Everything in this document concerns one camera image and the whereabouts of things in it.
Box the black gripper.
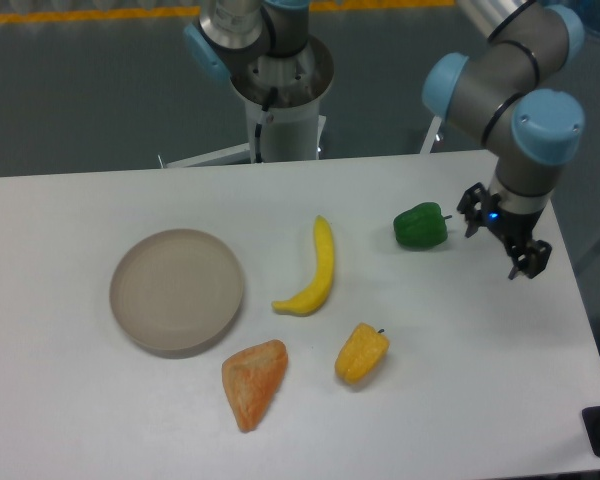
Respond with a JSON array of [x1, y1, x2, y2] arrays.
[[456, 182, 552, 280]]

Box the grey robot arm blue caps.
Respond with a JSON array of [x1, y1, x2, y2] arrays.
[[184, 1, 585, 278]]

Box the green pepper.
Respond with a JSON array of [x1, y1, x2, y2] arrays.
[[393, 202, 448, 249]]

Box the yellow pepper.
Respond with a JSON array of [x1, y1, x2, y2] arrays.
[[334, 323, 390, 385]]

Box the yellow banana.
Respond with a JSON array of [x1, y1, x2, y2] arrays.
[[271, 216, 335, 316]]

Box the orange bread slice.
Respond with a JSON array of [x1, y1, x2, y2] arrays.
[[221, 339, 288, 433]]

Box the beige round plate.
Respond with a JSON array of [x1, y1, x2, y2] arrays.
[[109, 229, 245, 358]]

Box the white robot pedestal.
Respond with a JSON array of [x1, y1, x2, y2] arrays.
[[161, 36, 334, 168]]

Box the black cable on pedestal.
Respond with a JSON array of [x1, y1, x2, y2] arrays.
[[253, 86, 279, 164]]

